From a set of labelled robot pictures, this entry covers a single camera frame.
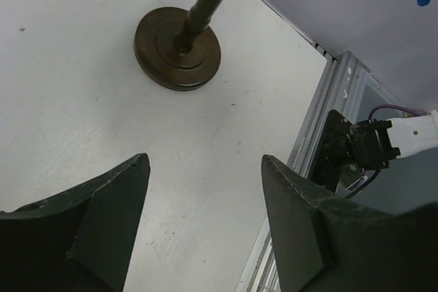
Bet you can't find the dark brown mannequin stand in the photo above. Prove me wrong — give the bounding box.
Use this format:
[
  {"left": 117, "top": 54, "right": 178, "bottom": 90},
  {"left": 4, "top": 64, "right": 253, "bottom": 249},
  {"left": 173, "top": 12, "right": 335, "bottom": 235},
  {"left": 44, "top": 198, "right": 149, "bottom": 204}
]
[{"left": 133, "top": 0, "right": 223, "bottom": 92}]

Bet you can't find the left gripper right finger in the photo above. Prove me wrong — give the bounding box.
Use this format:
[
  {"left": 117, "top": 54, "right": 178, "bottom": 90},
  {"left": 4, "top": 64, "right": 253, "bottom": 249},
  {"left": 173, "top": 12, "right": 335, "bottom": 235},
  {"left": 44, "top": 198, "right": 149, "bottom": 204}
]
[{"left": 261, "top": 155, "right": 437, "bottom": 291}]

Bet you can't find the aluminium rail frame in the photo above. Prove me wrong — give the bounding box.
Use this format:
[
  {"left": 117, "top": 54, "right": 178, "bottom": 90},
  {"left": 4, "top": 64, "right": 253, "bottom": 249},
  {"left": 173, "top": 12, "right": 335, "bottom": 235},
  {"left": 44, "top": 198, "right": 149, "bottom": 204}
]
[{"left": 235, "top": 51, "right": 438, "bottom": 292}]

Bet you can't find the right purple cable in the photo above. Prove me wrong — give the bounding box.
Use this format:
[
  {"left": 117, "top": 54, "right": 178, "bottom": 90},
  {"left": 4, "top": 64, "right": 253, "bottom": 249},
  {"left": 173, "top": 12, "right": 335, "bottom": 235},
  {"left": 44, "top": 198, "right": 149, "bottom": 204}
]
[{"left": 368, "top": 103, "right": 428, "bottom": 122}]

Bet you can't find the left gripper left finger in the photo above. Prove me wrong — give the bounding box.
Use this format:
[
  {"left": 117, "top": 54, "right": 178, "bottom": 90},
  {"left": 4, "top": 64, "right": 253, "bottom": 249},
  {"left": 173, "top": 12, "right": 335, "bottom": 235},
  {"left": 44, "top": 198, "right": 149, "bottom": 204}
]
[{"left": 1, "top": 153, "right": 150, "bottom": 291}]

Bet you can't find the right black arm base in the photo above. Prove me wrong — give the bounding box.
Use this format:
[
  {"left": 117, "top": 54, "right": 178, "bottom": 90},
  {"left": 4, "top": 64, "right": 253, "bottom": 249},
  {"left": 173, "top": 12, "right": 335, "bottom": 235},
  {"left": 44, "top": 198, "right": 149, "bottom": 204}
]
[{"left": 307, "top": 109, "right": 365, "bottom": 193}]

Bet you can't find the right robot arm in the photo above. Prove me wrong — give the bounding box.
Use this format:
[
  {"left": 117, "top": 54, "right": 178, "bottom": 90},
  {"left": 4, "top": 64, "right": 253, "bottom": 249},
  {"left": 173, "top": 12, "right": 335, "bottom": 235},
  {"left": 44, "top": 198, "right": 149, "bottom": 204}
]
[{"left": 346, "top": 111, "right": 437, "bottom": 170}]

